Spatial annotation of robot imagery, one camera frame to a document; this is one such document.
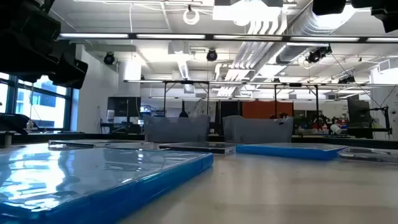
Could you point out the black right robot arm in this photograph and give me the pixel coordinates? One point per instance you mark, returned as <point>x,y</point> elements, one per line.
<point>385,12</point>

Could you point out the black ceiling camera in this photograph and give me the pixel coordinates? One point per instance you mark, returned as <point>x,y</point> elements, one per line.
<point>211,55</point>
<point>109,58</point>
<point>317,54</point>

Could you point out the grey translucent plastic bin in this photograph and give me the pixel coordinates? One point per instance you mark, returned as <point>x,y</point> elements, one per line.
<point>177,129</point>
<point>258,130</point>

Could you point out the small grey post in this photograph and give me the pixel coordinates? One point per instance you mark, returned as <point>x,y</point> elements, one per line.
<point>8,140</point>

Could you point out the black jewel case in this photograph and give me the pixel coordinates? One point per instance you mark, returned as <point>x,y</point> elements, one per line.
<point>370,155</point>
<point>199,147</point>
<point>93,144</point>

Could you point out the silver ribbed ventilation duct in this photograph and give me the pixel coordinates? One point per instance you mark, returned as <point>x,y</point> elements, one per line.
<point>298,49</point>

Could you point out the black slanted bar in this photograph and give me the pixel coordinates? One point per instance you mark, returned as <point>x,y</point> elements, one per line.
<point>15,123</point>

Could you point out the large window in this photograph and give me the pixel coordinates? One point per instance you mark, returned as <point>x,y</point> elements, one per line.
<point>46,112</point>

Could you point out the black metal table frame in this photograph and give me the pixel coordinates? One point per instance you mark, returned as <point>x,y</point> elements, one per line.
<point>118,137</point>

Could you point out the distant ceiling light strip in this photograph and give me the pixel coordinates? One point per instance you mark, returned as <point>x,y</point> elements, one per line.
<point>143,81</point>

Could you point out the white cup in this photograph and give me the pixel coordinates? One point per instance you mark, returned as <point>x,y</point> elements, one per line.
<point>335,129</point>

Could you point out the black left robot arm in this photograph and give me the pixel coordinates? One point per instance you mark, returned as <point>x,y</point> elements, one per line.
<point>18,37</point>

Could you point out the white ceiling pipe bundle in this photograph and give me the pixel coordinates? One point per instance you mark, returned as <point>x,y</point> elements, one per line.
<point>248,56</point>

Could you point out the long overhead light bar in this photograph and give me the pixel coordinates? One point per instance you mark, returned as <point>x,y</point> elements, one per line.
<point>171,36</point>

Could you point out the blue jewel case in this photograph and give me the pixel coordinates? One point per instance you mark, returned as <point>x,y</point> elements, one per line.
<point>289,152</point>
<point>93,174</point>

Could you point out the black metal rig frame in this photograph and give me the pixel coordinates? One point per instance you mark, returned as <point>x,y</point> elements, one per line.
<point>295,84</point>
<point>186,82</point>

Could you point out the black monitor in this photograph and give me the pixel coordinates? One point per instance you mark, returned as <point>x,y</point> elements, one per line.
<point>124,107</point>
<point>357,109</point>

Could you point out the orange wall panel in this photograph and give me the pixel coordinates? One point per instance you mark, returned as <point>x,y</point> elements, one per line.
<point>264,109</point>

